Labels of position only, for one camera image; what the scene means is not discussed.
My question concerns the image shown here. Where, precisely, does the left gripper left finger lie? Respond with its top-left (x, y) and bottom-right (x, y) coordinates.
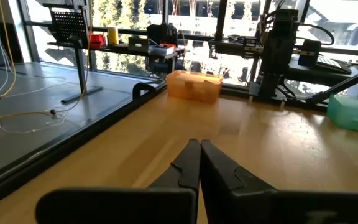
top-left (35, 138), bottom-right (202, 224)

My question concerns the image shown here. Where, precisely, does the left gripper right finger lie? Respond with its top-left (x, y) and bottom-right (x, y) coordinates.
top-left (200, 139), bottom-right (358, 224)

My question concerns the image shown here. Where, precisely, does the natural wooden rectangular block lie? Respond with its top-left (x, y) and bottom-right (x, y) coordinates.
top-left (201, 79), bottom-right (219, 95)

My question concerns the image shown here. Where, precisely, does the orange plastic bin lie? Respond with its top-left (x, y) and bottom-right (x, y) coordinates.
top-left (166, 69), bottom-right (224, 105)

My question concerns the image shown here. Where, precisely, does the white red box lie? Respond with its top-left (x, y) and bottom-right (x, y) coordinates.
top-left (149, 43), bottom-right (177, 57)

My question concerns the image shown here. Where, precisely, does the green plastic bin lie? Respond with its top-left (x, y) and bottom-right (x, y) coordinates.
top-left (326, 93), bottom-right (358, 136)

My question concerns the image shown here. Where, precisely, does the dark desk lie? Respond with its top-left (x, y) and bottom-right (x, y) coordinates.
top-left (287, 57), bottom-right (358, 88)

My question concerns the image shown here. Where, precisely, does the black desk shelf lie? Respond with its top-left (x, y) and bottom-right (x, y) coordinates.
top-left (46, 41), bottom-right (186, 75)

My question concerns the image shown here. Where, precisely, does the grey box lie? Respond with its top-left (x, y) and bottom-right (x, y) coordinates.
top-left (127, 36), bottom-right (150, 53)

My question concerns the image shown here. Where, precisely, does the black diagonal metal bar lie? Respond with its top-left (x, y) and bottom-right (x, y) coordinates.
top-left (310, 63), bottom-right (358, 106)

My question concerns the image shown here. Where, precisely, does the black bag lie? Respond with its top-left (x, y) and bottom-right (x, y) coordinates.
top-left (145, 22), bottom-right (179, 48)

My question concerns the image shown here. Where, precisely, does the black keyboard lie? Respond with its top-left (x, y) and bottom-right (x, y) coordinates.
top-left (314, 55), bottom-right (353, 75)

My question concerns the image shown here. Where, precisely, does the yellow roll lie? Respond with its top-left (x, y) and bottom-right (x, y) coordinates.
top-left (107, 26), bottom-right (119, 46)

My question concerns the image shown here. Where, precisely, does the black pegboard stand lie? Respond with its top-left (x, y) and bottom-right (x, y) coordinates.
top-left (42, 2), bottom-right (104, 105)

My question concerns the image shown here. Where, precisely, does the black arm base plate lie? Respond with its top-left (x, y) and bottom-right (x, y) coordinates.
top-left (248, 82), bottom-right (328, 110)

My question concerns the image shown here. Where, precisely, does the white floor cable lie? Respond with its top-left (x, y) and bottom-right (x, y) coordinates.
top-left (0, 0), bottom-right (68, 135)

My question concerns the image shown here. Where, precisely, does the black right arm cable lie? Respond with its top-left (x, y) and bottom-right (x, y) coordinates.
top-left (299, 22), bottom-right (336, 47)

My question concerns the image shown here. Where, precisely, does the yellow cable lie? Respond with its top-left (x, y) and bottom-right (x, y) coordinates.
top-left (0, 0), bottom-right (90, 131)

